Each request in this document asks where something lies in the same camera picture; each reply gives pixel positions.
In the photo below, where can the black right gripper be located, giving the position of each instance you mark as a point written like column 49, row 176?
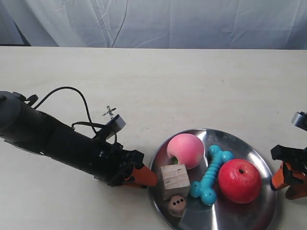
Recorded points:
column 292, row 171

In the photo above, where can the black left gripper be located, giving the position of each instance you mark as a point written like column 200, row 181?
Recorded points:
column 120, row 167

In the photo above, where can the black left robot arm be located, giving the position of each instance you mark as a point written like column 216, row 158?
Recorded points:
column 39, row 133

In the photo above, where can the light wooden cube block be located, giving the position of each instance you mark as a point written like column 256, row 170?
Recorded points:
column 174, row 181

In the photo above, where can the small wooden die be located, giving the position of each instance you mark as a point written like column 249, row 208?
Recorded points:
column 177, row 206

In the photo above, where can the red toy apple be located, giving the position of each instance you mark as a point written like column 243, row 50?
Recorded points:
column 240, row 181

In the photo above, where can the pink toy peach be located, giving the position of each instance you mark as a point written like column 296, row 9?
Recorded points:
column 187, row 148

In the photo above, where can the teal rubber bone toy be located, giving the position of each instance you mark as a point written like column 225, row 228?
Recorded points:
column 204, row 188

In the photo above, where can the black cross table mark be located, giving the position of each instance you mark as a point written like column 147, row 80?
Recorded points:
column 110, row 111

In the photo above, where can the white fabric backdrop curtain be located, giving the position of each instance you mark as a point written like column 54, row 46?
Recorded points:
column 187, row 24

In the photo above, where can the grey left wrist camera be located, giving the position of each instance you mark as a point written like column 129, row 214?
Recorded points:
column 115, row 125

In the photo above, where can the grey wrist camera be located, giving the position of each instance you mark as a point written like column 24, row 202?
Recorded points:
column 300, row 120
column 115, row 125

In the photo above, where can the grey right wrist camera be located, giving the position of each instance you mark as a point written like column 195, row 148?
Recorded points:
column 300, row 120

